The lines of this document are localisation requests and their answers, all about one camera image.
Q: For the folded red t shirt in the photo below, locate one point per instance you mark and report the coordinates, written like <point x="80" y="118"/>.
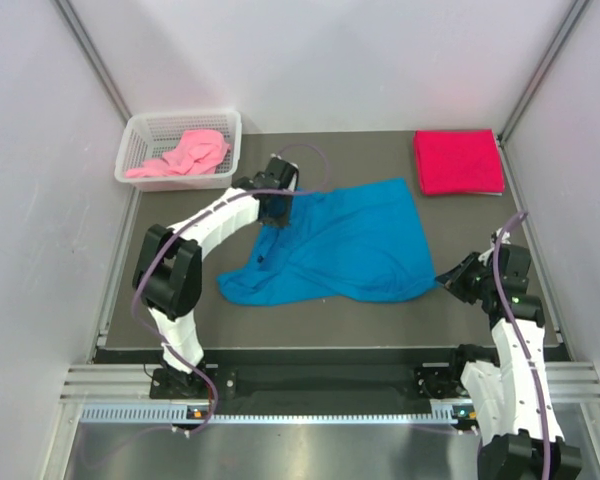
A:
<point x="458" y="162"/>

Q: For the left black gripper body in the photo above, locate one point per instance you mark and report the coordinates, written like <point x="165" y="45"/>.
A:
<point x="280" y="213"/>

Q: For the slotted grey cable duct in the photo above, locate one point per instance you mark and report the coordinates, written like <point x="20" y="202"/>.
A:
<point x="181" y="414"/>

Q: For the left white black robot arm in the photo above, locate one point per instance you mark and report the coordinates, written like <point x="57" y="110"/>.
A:
<point x="168" y="274"/>

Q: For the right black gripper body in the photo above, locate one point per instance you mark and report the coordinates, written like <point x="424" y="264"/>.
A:
<point x="470" y="281"/>

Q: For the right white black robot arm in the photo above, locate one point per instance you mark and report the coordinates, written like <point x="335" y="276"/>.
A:
<point x="507" y="384"/>

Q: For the blue t shirt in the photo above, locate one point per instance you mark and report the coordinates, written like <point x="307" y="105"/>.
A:
<point x="365" y="243"/>

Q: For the white plastic basket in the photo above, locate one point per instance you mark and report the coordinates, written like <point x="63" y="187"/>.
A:
<point x="150" y="135"/>

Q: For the pink t shirt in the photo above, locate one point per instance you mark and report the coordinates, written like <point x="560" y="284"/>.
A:
<point x="198" y="152"/>

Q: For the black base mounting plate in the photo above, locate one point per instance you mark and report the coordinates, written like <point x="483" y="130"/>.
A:
<point x="312" y="382"/>

